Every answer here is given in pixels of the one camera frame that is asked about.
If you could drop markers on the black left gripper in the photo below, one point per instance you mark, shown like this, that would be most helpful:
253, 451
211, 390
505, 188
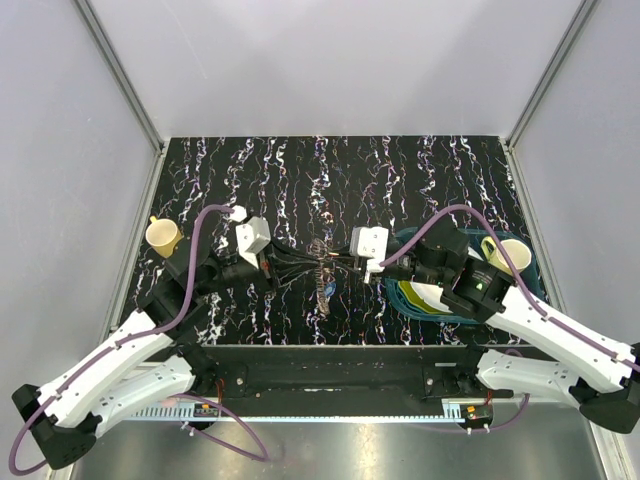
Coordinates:
283, 274

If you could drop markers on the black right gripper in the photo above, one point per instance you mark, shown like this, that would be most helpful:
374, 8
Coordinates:
357, 265

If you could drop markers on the blue plastic key tag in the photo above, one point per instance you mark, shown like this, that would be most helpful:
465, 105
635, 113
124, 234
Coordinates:
330, 289

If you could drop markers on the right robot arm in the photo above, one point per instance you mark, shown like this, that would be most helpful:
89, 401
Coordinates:
595, 374

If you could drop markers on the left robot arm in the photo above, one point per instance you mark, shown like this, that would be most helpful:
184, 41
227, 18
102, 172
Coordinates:
150, 357

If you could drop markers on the yellow-green plate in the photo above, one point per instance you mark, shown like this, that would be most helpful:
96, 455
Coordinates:
412, 297

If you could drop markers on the white plate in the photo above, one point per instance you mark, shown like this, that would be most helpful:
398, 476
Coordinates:
432, 294

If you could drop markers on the yellow mug on table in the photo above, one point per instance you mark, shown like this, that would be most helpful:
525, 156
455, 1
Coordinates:
162, 235

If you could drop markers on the teal plastic dish basket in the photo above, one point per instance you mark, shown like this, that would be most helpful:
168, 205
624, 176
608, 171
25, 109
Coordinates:
530, 277

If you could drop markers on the cream mug in basket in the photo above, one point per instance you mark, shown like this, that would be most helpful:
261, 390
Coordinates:
506, 254

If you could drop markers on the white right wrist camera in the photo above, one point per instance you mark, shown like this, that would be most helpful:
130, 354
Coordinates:
370, 244

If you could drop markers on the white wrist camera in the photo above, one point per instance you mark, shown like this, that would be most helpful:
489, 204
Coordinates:
370, 244
252, 237

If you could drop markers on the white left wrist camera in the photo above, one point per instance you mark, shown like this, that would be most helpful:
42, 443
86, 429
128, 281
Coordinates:
252, 237

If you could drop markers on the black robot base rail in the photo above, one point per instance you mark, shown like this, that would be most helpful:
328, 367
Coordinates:
336, 381

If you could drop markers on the left aluminium frame post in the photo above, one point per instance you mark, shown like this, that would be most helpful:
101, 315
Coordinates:
105, 47

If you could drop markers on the aluminium frame post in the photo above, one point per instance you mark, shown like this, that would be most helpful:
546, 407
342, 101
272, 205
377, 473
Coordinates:
105, 47
560, 55

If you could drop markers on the right aluminium frame post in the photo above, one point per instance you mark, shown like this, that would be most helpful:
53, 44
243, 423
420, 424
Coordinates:
560, 55

